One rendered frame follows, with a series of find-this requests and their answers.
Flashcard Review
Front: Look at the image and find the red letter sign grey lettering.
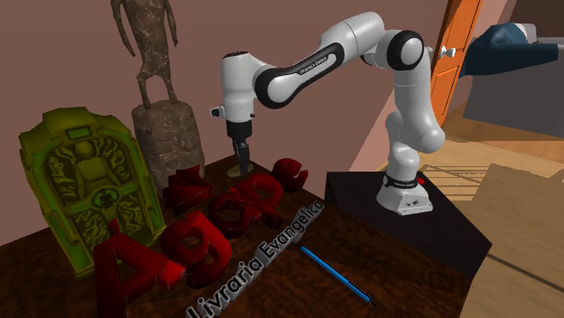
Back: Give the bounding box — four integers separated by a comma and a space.
92, 156, 326, 318

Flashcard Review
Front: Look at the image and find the dark brown wooden table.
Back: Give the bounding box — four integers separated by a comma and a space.
0, 154, 474, 318

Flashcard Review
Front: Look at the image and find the tan round disc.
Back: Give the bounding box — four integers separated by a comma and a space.
226, 161, 255, 179

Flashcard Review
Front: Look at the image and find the grey bed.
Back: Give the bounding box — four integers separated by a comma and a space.
462, 23, 564, 134

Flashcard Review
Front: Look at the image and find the blue pen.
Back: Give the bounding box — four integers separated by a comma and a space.
300, 245, 378, 308

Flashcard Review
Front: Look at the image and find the orange door white knob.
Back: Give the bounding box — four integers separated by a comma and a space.
428, 0, 484, 117

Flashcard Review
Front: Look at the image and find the black robot stand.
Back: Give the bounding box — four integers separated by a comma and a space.
324, 170, 494, 279

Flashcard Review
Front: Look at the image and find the dark blue pillow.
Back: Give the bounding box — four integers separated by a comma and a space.
458, 23, 564, 80

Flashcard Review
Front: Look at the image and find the green carved plaque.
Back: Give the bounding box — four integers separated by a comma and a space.
17, 106, 167, 280

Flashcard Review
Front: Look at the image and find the brown stone figure statue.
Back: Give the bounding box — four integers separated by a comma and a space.
109, 0, 206, 196

